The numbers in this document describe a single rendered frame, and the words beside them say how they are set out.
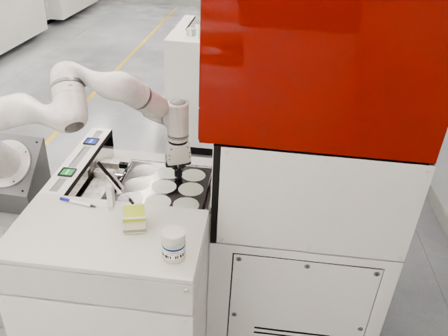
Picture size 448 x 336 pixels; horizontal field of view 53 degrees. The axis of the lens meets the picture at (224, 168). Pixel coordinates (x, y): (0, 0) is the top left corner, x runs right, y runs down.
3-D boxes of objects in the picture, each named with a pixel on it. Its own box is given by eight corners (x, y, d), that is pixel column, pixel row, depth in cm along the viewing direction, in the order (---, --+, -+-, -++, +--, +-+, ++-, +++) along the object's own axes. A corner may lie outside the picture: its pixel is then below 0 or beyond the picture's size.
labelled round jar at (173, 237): (187, 249, 139) (187, 225, 134) (183, 265, 133) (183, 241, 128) (165, 247, 140) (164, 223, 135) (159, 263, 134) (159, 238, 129)
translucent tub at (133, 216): (146, 219, 151) (145, 203, 148) (147, 234, 145) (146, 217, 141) (123, 221, 150) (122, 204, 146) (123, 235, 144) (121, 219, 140)
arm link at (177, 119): (161, 133, 175) (180, 140, 171) (160, 101, 168) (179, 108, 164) (174, 125, 181) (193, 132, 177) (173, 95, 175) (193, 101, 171)
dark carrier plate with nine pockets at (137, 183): (212, 169, 195) (212, 168, 194) (200, 217, 165) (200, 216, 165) (133, 162, 197) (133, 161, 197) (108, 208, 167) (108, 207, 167)
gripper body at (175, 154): (187, 132, 182) (187, 156, 188) (163, 135, 179) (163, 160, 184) (193, 141, 176) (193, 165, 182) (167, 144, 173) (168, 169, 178)
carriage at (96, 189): (121, 170, 199) (121, 165, 197) (92, 221, 168) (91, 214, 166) (103, 169, 199) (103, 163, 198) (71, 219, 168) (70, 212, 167)
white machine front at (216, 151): (235, 141, 234) (239, 66, 214) (215, 243, 165) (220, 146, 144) (229, 140, 235) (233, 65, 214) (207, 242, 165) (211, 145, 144)
